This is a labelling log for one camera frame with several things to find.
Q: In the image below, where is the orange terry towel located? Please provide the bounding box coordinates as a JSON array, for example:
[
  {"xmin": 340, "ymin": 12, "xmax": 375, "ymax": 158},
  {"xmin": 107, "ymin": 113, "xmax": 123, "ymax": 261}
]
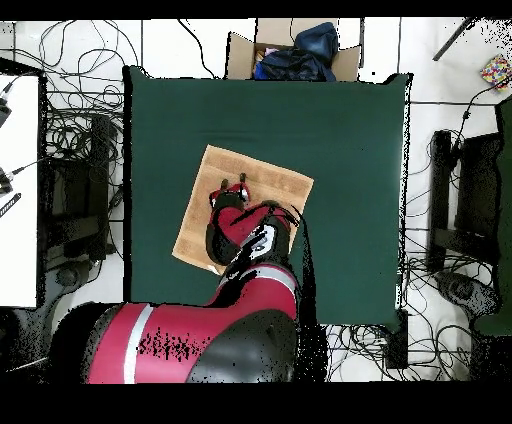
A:
[{"xmin": 171, "ymin": 144, "xmax": 315, "ymax": 276}]

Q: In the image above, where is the colourful dotted item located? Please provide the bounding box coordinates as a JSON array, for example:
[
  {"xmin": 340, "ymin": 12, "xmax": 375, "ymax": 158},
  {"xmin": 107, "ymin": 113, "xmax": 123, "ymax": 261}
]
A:
[{"xmin": 479, "ymin": 54, "xmax": 512, "ymax": 92}]

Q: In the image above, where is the dark green table cloth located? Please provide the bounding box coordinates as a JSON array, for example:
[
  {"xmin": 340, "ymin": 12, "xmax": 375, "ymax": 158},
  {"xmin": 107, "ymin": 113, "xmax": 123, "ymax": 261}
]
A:
[{"xmin": 122, "ymin": 66, "xmax": 412, "ymax": 332}]

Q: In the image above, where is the cardboard box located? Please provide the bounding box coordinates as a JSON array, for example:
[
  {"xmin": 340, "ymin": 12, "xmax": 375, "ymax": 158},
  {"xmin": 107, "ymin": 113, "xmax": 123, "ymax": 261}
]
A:
[{"xmin": 225, "ymin": 17, "xmax": 364, "ymax": 83}]

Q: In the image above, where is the dark blue clothing pile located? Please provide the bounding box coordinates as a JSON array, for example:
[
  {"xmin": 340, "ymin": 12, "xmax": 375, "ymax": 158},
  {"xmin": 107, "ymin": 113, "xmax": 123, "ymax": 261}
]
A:
[{"xmin": 252, "ymin": 21, "xmax": 340, "ymax": 83}]

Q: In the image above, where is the black equipment stand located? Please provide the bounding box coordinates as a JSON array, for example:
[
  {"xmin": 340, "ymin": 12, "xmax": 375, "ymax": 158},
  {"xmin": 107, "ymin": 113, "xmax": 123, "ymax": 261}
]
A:
[
  {"xmin": 39, "ymin": 115, "xmax": 118, "ymax": 267},
  {"xmin": 426, "ymin": 129, "xmax": 504, "ymax": 274}
]

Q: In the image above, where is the white side table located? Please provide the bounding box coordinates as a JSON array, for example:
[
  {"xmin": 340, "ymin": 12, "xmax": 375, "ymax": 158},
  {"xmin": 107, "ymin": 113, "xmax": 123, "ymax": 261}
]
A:
[{"xmin": 0, "ymin": 73, "xmax": 42, "ymax": 309}]

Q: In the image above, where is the grey metal bar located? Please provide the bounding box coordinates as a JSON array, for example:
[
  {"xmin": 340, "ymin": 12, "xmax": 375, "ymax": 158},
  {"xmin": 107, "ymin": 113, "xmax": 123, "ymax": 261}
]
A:
[{"xmin": 432, "ymin": 17, "xmax": 478, "ymax": 62}]

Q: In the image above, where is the green covered furniture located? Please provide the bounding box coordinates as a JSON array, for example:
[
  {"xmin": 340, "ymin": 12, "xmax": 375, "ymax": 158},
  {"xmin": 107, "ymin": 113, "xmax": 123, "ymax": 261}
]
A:
[{"xmin": 471, "ymin": 95, "xmax": 512, "ymax": 337}]

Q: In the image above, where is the black cable tangle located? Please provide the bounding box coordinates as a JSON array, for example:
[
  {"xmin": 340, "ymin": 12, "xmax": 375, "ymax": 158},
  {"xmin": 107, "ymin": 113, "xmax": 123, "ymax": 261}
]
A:
[
  {"xmin": 7, "ymin": 19, "xmax": 141, "ymax": 261},
  {"xmin": 325, "ymin": 323, "xmax": 401, "ymax": 383},
  {"xmin": 399, "ymin": 79, "xmax": 512, "ymax": 381}
]

